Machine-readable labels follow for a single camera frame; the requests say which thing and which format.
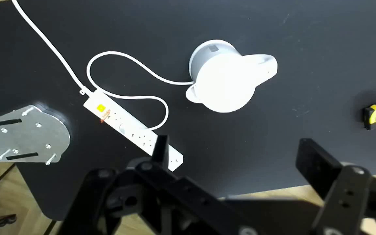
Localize white power strip adapter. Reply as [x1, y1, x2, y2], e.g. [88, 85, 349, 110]
[84, 89, 186, 173]

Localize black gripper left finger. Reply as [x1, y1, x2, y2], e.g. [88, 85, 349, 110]
[135, 135, 241, 235]

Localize white kettle cable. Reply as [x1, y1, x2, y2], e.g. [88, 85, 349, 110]
[85, 50, 196, 132]

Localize silver metal mounting plate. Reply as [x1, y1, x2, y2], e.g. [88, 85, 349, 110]
[0, 105, 71, 166]

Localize white power strip cable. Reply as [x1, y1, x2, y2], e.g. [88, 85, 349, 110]
[9, 0, 97, 96]

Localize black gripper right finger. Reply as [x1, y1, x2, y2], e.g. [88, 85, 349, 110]
[295, 139, 371, 235]

